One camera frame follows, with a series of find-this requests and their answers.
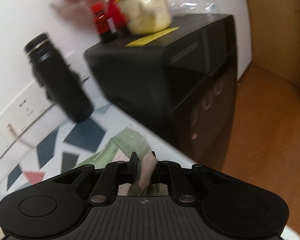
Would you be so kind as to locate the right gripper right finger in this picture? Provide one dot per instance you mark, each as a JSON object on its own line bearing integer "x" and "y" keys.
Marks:
{"x": 172, "y": 175}

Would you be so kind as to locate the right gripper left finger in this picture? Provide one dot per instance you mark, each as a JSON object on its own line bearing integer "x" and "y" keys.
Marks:
{"x": 113, "y": 175}

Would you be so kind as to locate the green pink patterned garment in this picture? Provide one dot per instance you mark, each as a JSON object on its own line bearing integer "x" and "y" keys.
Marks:
{"x": 131, "y": 147}

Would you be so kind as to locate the geometric patterned table mat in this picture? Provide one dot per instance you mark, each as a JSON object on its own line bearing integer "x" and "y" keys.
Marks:
{"x": 54, "y": 145}

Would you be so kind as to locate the black cabinet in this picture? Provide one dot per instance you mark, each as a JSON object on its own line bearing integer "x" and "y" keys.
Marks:
{"x": 181, "y": 86}

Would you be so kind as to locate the black water bottle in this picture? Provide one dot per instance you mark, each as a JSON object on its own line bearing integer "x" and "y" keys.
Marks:
{"x": 61, "y": 84}

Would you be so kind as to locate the yellow sticker label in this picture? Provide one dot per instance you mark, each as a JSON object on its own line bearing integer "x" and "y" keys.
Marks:
{"x": 150, "y": 38}

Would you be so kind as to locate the red bottle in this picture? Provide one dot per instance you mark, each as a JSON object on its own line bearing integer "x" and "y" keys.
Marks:
{"x": 102, "y": 25}

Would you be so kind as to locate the cream yellow-rimmed tub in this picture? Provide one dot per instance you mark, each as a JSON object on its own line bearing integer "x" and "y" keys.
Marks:
{"x": 145, "y": 17}

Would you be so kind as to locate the clear plastic bag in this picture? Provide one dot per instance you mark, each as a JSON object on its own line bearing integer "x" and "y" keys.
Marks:
{"x": 185, "y": 7}

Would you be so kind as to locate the wooden door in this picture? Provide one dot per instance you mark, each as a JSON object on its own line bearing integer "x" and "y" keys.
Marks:
{"x": 275, "y": 35}

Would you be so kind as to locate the white wall socket panel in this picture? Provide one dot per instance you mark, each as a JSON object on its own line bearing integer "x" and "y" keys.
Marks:
{"x": 19, "y": 109}

